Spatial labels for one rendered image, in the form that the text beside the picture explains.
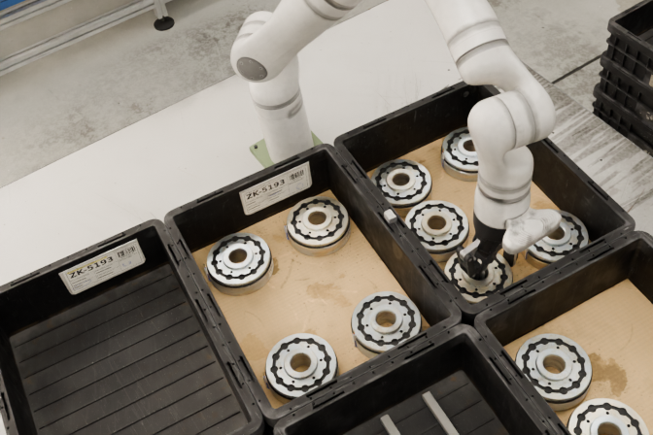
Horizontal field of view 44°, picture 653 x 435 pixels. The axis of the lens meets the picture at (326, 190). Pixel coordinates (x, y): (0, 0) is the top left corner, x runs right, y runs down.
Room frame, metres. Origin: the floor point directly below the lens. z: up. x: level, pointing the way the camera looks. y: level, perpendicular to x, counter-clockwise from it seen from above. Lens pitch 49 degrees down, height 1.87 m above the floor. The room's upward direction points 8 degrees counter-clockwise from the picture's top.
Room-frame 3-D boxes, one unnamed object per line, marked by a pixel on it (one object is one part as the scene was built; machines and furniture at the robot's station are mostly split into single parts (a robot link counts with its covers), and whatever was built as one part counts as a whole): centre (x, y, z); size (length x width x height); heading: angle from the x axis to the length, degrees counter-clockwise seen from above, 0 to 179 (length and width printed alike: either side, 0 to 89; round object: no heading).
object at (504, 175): (0.68, -0.23, 1.12); 0.09 x 0.07 x 0.15; 105
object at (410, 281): (0.69, 0.05, 0.87); 0.40 x 0.30 x 0.11; 22
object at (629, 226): (0.80, -0.23, 0.92); 0.40 x 0.30 x 0.02; 22
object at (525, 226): (0.67, -0.25, 1.03); 0.11 x 0.09 x 0.06; 27
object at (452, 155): (0.93, -0.26, 0.86); 0.10 x 0.10 x 0.01
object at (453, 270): (0.67, -0.21, 0.86); 0.10 x 0.10 x 0.01
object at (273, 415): (0.69, 0.05, 0.92); 0.40 x 0.30 x 0.02; 22
